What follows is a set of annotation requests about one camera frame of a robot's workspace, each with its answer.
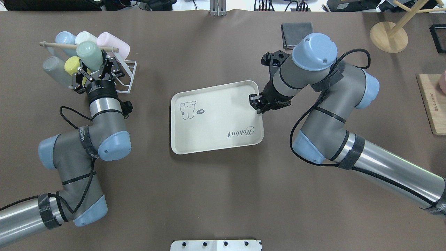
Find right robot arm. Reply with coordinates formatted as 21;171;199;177
249;33;445;218

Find cream rabbit tray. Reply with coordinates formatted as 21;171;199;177
170;81;264;155

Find wooden rack handle rod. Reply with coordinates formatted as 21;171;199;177
39;41;119;53

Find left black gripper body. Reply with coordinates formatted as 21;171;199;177
72;58;125;104

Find white cream cup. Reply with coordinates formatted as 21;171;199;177
75;31;98;45

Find yellow cup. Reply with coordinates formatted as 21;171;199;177
64;56;80;77

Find grey metal bracket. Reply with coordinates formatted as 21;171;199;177
209;0;227;16

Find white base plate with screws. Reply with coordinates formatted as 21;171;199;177
170;239;262;251

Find white wire cup rack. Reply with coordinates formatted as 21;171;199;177
46;47;137;94

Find light blue cup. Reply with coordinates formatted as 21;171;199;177
55;31;77;57

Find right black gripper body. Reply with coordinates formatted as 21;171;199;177
258;79;292;113

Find green cup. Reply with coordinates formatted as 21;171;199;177
76;41;103;72

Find pink cup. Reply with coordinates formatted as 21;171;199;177
96;32;130;60

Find grey cup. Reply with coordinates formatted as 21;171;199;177
43;56;73;88

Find bamboo cutting board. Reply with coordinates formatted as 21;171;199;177
417;74;446;135

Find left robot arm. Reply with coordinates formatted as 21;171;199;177
0;50;133;247

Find black frame box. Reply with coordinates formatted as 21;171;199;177
429;24;446;53

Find wooden stand with round base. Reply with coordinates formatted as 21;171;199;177
370;0;446;53

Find pink bottom bowl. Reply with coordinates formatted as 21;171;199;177
439;70;446;95

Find folded grey cloth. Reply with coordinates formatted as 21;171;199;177
281;22;314;49

